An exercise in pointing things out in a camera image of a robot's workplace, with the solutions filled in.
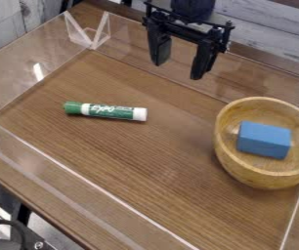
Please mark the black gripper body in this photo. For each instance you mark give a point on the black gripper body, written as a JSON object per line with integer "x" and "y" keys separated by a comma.
{"x": 192, "y": 21}

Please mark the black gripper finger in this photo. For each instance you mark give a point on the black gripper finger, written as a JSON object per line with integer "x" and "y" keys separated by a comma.
{"x": 204, "y": 59}
{"x": 160, "y": 44}

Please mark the green Expo marker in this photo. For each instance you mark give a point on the green Expo marker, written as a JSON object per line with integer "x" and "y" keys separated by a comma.
{"x": 106, "y": 111}

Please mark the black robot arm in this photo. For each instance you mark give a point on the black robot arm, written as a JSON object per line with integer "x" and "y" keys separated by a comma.
{"x": 185, "y": 19}

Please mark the brown wooden bowl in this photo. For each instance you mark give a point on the brown wooden bowl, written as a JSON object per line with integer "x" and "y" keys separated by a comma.
{"x": 256, "y": 171}

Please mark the blue foam block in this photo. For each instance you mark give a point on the blue foam block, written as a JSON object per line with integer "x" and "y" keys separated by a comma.
{"x": 264, "y": 140}

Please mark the black table leg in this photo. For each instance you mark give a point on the black table leg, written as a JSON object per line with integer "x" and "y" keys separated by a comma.
{"x": 22, "y": 214}

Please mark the clear acrylic corner bracket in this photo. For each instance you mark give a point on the clear acrylic corner bracket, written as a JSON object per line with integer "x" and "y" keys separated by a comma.
{"x": 88, "y": 37}

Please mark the black metal base plate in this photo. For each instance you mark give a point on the black metal base plate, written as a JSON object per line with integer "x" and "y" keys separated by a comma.
{"x": 34, "y": 241}

